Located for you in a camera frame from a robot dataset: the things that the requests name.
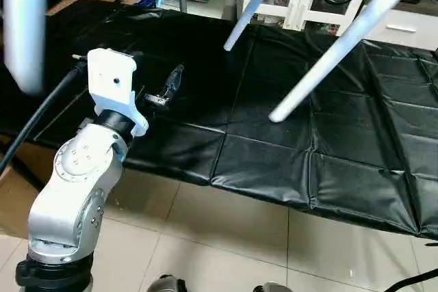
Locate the black work mat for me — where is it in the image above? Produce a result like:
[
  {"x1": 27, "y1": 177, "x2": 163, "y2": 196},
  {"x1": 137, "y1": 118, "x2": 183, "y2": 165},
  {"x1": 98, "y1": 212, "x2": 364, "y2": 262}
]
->
[{"x1": 0, "y1": 0, "x2": 438, "y2": 239}]

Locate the white drawer unit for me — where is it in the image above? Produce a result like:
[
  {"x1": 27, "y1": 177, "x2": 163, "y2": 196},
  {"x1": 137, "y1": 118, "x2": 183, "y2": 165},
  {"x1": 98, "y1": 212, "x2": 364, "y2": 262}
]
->
[{"x1": 385, "y1": 10, "x2": 438, "y2": 51}]

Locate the white plastic table leg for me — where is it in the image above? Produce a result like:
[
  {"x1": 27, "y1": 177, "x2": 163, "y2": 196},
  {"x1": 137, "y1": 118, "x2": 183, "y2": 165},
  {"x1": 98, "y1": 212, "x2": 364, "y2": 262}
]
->
[
  {"x1": 268, "y1": 0, "x2": 429, "y2": 124},
  {"x1": 3, "y1": 0, "x2": 51, "y2": 96},
  {"x1": 223, "y1": 0, "x2": 285, "y2": 53}
]

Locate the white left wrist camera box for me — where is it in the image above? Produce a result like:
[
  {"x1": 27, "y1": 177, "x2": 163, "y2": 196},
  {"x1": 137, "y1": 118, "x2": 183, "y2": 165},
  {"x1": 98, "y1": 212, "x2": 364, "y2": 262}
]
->
[{"x1": 87, "y1": 47, "x2": 149, "y2": 137}]

